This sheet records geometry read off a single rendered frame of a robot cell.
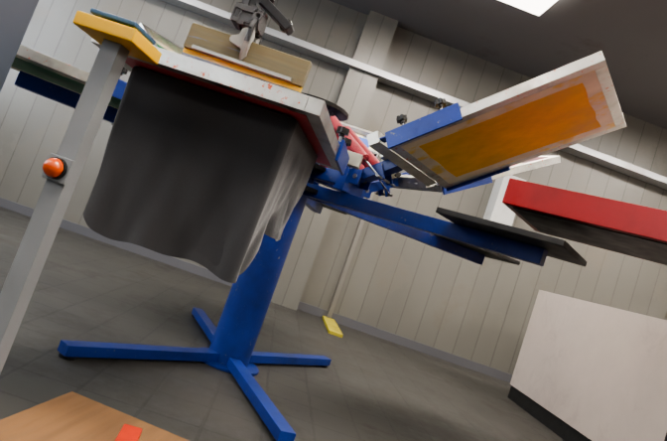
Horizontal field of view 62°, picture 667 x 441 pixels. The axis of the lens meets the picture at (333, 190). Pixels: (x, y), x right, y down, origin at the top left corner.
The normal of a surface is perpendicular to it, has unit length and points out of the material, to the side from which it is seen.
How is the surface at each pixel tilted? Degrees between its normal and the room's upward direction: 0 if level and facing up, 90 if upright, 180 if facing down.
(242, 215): 91
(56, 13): 90
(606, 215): 90
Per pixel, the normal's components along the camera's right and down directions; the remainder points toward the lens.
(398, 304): 0.09, -0.07
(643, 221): -0.54, -0.27
